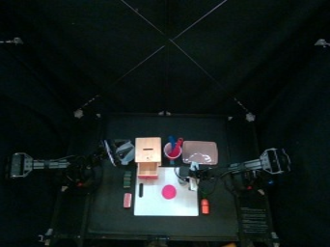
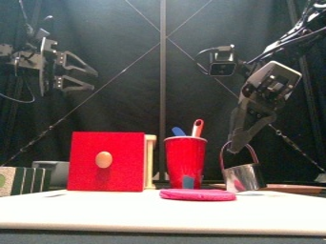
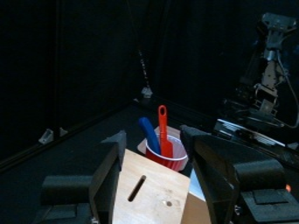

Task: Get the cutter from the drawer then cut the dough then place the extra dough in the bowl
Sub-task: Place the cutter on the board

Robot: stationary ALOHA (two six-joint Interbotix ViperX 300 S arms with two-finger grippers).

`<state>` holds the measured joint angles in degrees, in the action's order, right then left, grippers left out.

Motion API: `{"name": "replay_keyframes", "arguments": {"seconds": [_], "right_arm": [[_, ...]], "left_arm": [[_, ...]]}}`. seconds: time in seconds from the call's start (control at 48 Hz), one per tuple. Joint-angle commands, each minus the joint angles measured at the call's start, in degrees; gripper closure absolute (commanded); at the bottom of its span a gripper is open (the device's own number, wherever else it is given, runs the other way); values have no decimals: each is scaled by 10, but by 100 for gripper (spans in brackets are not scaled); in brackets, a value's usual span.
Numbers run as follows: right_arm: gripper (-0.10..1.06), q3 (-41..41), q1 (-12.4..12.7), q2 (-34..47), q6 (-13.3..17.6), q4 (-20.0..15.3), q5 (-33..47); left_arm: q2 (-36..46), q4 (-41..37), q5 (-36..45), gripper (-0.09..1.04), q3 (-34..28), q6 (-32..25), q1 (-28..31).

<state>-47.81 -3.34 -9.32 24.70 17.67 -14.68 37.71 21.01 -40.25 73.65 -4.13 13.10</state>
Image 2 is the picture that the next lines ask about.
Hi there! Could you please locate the red plastic cup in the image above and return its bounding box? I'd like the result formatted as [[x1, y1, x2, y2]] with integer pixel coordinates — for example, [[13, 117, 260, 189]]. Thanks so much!
[[164, 135, 209, 191]]

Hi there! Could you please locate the pale wooden drawer cabinet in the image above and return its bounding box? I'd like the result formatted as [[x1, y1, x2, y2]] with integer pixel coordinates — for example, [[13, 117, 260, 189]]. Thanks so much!
[[144, 133, 158, 191]]

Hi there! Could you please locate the flat pink dough disc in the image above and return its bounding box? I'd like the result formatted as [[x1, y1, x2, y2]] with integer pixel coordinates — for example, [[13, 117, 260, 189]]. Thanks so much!
[[158, 188, 238, 202]]

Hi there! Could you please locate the brown flat tray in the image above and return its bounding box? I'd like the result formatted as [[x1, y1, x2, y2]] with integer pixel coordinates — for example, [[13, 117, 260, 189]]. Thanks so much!
[[208, 182, 326, 195]]

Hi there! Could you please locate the vertical metal frame post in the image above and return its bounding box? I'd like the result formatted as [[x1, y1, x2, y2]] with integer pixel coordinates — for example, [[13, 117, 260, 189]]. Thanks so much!
[[158, 0, 169, 183]]

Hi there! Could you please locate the orange and white utensil handle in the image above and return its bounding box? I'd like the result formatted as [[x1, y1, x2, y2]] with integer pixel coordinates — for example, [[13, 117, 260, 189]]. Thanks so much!
[[190, 118, 205, 138]]

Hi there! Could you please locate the green striped box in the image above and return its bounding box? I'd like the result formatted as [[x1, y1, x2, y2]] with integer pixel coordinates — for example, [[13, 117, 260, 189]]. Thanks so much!
[[0, 166, 54, 198]]

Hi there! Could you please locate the round metal dough cutter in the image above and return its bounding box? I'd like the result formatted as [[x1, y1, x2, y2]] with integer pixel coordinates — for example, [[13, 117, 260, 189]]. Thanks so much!
[[218, 140, 268, 193]]

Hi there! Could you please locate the blue utensil handle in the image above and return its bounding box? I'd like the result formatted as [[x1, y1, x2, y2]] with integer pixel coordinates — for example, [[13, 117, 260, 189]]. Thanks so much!
[[172, 126, 188, 138]]

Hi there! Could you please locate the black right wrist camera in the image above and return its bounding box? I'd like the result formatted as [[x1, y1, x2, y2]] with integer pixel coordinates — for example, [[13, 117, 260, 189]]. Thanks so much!
[[206, 43, 240, 78]]

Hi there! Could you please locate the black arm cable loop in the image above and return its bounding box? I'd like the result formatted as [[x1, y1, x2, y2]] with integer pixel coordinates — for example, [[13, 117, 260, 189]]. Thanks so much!
[[0, 72, 38, 105]]

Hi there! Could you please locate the white cutting board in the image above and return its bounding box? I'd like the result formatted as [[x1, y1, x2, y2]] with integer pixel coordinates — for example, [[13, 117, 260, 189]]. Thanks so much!
[[0, 188, 326, 237]]

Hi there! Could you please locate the wooden drawer with red front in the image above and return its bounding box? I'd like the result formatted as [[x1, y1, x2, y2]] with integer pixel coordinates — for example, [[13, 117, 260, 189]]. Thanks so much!
[[67, 131, 148, 193]]

